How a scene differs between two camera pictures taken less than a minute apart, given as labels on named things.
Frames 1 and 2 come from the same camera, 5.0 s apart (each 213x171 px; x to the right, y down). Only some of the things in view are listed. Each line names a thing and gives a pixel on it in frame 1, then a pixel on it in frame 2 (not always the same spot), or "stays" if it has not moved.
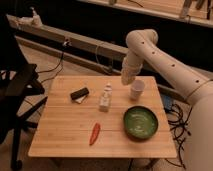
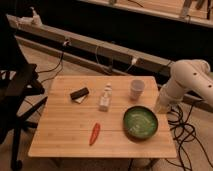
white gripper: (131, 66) to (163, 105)
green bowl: (140, 123) stays
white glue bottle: (105, 101) stays
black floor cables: (179, 126) stays
